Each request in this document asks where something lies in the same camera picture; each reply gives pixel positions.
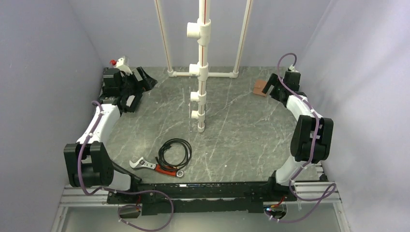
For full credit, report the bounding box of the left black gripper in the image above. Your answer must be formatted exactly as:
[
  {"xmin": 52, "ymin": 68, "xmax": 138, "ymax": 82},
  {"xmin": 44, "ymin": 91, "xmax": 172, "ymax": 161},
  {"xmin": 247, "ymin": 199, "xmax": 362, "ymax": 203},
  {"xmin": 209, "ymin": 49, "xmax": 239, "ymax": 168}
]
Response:
[{"xmin": 119, "ymin": 67, "xmax": 157, "ymax": 97}]

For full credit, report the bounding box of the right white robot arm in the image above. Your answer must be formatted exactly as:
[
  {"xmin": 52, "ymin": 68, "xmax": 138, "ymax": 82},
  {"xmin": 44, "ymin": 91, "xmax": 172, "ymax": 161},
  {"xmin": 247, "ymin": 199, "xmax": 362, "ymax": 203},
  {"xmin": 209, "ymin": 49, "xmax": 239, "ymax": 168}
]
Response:
[{"xmin": 262, "ymin": 69, "xmax": 334, "ymax": 201}]

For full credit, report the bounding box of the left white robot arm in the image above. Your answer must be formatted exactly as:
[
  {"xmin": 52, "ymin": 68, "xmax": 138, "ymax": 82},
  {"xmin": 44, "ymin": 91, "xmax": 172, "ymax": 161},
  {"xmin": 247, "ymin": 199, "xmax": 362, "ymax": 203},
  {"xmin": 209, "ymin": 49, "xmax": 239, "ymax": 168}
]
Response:
[{"xmin": 63, "ymin": 67, "xmax": 158, "ymax": 203}]

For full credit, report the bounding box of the black plastic card bin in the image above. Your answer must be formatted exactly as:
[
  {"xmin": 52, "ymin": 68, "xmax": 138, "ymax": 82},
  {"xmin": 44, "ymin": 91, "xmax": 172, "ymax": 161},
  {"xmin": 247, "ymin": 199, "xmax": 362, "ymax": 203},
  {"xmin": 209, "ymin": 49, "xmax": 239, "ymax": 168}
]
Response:
[{"xmin": 99, "ymin": 74, "xmax": 143, "ymax": 114}]

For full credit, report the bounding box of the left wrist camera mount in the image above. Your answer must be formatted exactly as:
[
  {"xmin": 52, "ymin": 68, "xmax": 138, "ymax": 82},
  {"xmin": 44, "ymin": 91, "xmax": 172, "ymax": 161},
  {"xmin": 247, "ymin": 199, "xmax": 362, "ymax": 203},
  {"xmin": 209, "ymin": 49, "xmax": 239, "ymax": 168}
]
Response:
[{"xmin": 110, "ymin": 56, "xmax": 133, "ymax": 76}]

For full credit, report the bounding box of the red handled adjustable wrench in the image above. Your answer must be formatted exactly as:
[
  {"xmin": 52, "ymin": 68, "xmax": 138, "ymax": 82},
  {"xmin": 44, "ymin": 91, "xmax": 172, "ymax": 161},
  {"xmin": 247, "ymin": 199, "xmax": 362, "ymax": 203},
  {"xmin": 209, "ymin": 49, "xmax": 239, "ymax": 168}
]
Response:
[{"xmin": 129, "ymin": 157, "xmax": 184, "ymax": 178}]

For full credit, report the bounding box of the coiled black cable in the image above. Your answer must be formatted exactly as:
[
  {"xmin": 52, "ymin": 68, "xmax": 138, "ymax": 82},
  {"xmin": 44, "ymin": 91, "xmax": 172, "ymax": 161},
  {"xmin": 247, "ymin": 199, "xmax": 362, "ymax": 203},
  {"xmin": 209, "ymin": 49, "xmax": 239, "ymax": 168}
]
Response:
[{"xmin": 155, "ymin": 138, "xmax": 192, "ymax": 172}]

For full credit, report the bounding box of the white PVC pipe frame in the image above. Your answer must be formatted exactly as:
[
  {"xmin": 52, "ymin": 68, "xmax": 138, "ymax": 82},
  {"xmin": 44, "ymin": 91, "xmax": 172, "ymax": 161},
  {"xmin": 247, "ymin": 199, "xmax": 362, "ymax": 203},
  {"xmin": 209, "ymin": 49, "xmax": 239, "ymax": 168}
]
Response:
[{"xmin": 154, "ymin": 0, "xmax": 253, "ymax": 132}]

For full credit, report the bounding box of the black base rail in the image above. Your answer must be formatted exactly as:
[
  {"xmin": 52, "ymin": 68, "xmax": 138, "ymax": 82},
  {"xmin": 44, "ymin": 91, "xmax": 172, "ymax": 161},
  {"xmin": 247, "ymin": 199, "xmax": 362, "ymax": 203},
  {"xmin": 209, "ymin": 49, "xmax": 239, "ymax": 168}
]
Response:
[{"xmin": 107, "ymin": 178, "xmax": 296, "ymax": 216}]

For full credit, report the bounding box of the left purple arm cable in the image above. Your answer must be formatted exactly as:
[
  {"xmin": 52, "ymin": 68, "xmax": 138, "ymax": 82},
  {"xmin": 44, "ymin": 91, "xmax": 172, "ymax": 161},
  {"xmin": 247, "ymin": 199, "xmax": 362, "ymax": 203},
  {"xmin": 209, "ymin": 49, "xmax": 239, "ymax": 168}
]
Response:
[{"xmin": 77, "ymin": 100, "xmax": 175, "ymax": 232}]

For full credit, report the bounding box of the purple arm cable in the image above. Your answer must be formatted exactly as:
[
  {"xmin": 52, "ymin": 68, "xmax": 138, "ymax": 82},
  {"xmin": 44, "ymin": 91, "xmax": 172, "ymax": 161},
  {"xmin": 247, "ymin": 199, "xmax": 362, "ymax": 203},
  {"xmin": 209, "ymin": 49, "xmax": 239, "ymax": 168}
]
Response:
[
  {"xmin": 77, "ymin": 100, "xmax": 175, "ymax": 232},
  {"xmin": 267, "ymin": 53, "xmax": 337, "ymax": 224}
]

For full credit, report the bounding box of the aluminium extrusion frame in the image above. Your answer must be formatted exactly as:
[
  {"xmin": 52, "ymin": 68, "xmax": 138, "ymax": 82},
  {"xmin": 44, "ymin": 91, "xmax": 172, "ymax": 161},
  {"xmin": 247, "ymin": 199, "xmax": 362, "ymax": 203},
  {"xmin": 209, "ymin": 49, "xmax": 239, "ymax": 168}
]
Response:
[{"xmin": 52, "ymin": 162, "xmax": 351, "ymax": 232}]

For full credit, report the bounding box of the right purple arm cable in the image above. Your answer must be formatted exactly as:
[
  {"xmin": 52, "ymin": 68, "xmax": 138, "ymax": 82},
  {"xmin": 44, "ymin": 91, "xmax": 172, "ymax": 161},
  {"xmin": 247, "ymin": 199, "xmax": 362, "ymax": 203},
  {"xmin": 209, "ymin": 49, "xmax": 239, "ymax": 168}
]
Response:
[{"xmin": 267, "ymin": 53, "xmax": 337, "ymax": 224}]

